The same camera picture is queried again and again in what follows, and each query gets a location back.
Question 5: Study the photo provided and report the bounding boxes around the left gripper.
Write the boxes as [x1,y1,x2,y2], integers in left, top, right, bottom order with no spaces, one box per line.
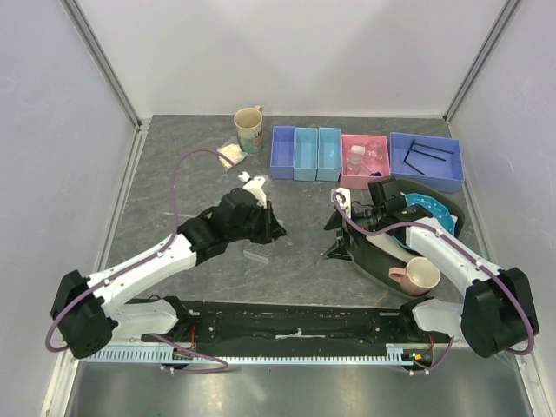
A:
[228,200,285,244]

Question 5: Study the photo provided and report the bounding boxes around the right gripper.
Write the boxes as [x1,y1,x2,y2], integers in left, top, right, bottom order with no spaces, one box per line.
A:
[323,205,386,261]

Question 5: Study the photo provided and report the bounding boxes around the glass flask with stopper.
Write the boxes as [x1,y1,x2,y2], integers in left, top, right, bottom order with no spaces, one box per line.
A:
[350,141,385,165]

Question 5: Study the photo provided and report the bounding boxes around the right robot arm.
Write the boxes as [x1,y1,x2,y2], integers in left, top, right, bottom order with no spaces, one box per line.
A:
[324,176,539,358]

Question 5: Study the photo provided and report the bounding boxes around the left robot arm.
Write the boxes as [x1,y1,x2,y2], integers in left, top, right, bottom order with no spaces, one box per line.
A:
[49,188,287,359]

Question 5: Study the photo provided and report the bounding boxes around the clear test tube rack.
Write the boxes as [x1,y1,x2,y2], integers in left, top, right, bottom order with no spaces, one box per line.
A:
[243,243,272,264]

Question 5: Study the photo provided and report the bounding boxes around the dark green tray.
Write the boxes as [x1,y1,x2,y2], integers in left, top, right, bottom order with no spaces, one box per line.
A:
[350,176,466,300]

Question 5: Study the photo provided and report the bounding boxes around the pink bin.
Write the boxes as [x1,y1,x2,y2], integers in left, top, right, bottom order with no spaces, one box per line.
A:
[341,134,391,189]

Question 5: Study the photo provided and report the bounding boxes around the purple bin leftmost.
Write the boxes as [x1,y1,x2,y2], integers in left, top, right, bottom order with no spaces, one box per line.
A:
[270,126,295,180]

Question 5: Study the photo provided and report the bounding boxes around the pink mug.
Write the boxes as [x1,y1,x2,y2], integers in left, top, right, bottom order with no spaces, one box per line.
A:
[388,257,441,296]

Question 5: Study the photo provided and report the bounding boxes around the bag of white powder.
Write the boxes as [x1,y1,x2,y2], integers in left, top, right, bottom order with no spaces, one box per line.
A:
[216,136,248,170]

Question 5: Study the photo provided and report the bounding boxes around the light blue bin left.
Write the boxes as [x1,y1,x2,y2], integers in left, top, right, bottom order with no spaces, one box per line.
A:
[294,128,318,182]

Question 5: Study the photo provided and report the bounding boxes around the light blue bin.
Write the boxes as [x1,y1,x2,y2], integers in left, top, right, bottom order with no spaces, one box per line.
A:
[316,127,342,182]
[294,128,318,182]

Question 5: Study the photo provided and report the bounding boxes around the light blue bin right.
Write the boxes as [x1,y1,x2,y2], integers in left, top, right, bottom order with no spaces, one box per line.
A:
[316,127,342,182]

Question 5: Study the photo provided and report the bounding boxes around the blue dotted plate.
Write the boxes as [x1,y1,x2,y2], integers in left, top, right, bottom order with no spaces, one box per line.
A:
[401,193,458,236]

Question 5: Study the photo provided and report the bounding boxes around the glass pipette rod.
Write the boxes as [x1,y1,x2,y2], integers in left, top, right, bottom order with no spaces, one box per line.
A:
[163,212,198,218]

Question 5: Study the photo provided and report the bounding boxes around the beige cartoon mug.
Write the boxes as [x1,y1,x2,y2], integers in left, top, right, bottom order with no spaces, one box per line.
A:
[234,105,263,154]

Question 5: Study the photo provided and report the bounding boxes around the large purple bin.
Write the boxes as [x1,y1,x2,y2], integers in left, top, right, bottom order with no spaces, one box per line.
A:
[388,132,465,193]

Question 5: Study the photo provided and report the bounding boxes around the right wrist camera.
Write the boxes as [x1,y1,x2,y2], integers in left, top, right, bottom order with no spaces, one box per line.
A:
[331,187,352,217]

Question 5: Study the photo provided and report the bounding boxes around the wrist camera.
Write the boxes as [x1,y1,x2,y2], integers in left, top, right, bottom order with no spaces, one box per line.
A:
[331,187,352,217]
[238,171,268,209]

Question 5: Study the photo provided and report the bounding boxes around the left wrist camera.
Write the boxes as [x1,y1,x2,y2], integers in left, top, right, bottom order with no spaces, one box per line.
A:
[238,171,268,209]

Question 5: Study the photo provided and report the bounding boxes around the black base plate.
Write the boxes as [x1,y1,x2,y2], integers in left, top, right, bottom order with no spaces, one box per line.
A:
[164,296,449,355]

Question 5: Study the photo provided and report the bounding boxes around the light blue cable duct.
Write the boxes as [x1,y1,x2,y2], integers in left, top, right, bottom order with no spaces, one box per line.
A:
[83,344,415,366]

